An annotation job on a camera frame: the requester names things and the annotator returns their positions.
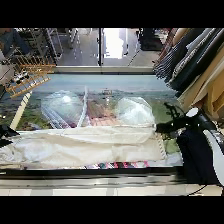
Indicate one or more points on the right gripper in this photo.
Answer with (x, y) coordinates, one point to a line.
(166, 127)

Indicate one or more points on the white garment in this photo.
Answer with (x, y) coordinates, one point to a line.
(83, 146)

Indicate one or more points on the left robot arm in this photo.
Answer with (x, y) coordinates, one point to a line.
(6, 132)

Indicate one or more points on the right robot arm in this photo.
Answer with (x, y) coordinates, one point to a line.
(213, 146)

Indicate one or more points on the dark blue garment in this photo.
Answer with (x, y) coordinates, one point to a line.
(195, 156)

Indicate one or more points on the silver frame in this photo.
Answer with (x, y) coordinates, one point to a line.
(100, 181)

